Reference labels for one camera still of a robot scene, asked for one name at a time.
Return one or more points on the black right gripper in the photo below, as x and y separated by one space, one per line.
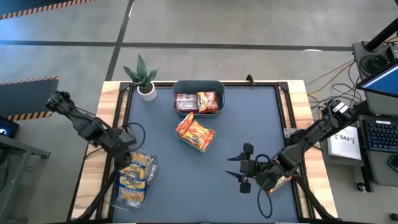
248 168

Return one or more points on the grey metal bracket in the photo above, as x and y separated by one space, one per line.
289 132

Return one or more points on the black pole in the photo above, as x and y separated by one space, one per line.
381 39

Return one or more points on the black clamp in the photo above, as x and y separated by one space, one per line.
249 79

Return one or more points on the dark blue pad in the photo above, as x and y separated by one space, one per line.
393 163

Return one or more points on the grey equipment cart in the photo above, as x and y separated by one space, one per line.
382 107

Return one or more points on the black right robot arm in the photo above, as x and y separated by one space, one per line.
311 132

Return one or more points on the black device with blue light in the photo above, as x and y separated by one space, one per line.
7 127

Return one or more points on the orange chicken ramen packet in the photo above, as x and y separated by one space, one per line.
199 137
185 123
281 184

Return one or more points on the white SA3 paper sign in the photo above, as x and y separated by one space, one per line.
345 143

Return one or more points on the monitor with blue screen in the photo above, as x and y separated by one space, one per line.
384 82

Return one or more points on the black diagonal strut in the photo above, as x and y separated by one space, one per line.
362 107

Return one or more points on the black keyboard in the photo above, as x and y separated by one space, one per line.
381 136

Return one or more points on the dark hazard-striped floor mat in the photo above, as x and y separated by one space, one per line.
28 96

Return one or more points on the snake plant in white pot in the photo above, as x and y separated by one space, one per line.
146 93

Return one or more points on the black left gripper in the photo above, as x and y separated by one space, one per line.
122 141

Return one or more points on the green plastic tray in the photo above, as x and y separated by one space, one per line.
207 148

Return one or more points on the grey desk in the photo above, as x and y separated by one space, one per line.
31 152

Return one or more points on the black caster wheel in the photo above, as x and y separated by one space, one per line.
361 186

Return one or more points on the clear plastic bin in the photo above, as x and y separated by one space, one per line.
119 203

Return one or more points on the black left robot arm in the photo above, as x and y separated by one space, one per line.
84 124

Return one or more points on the dark teal plastic bin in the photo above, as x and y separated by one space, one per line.
199 87

